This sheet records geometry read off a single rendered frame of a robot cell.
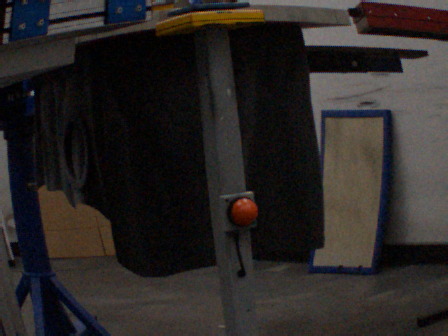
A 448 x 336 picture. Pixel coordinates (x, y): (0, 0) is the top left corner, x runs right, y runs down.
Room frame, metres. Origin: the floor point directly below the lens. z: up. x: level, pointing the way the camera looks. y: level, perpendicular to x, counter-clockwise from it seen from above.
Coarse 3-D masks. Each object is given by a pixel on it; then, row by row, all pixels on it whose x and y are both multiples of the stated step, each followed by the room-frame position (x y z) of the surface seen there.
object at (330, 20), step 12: (156, 12) 1.89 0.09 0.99; (264, 12) 1.99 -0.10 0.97; (276, 12) 2.00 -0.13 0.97; (288, 12) 2.01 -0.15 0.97; (300, 12) 2.02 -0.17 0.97; (312, 12) 2.04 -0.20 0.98; (324, 12) 2.05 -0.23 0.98; (336, 12) 2.07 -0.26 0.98; (144, 24) 1.87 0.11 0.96; (324, 24) 2.08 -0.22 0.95; (336, 24) 2.07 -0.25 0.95; (348, 24) 2.08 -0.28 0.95; (84, 36) 1.82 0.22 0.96; (96, 36) 1.83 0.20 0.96; (108, 36) 1.84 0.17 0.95
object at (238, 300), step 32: (160, 32) 1.75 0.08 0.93; (192, 32) 1.78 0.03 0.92; (224, 32) 1.73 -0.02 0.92; (224, 64) 1.72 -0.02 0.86; (224, 96) 1.72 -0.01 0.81; (224, 128) 1.72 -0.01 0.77; (224, 160) 1.72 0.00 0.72; (224, 192) 1.71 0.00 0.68; (224, 224) 1.70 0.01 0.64; (256, 224) 1.72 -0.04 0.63; (224, 256) 1.72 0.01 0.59; (224, 288) 1.73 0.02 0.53; (224, 320) 1.74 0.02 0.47
